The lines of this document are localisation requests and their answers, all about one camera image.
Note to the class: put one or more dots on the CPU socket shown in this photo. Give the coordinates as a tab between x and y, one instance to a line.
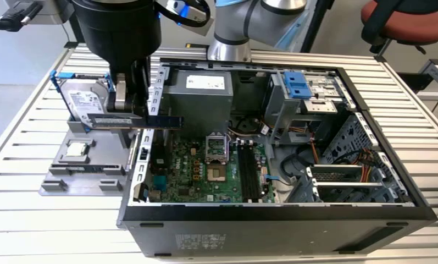
217	172

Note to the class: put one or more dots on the black PC case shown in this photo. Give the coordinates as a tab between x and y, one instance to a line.
241	236

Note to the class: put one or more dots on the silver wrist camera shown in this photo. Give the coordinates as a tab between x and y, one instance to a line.
198	28

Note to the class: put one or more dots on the silver CPU chip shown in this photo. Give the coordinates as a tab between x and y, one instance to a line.
75	149

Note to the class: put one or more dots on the grey parts rack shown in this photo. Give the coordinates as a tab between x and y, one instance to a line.
104	145

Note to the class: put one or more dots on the black cooling fan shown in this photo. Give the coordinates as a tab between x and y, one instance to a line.
246	126

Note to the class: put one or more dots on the red office chair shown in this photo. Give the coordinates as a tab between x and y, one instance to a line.
417	24

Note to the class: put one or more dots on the green motherboard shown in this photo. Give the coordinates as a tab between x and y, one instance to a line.
203	192

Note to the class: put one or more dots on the dark RAM stick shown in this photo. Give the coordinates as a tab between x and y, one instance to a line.
163	122
83	167

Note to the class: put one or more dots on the black RAM slot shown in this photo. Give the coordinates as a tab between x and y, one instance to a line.
250	170
242	170
246	170
255	170

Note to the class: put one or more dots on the blue plastic drive latch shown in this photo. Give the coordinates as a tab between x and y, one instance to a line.
295	85

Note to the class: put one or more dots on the grey power supply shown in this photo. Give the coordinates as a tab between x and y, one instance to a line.
203	110

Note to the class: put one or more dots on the black metal post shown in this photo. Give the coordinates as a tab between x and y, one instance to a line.
315	24

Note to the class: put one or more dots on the grey metal drive cage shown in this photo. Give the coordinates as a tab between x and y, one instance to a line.
277	110

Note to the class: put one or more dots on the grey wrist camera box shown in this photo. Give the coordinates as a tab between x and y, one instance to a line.
50	11

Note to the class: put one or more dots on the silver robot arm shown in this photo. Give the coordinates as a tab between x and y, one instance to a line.
233	27

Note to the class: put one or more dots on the grey metal disk bay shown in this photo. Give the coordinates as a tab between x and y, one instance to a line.
335	169

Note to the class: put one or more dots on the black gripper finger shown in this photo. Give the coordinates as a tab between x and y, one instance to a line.
141	82
110	101

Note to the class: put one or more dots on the hard disk in blue carrier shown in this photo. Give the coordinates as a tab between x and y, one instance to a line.
80	101

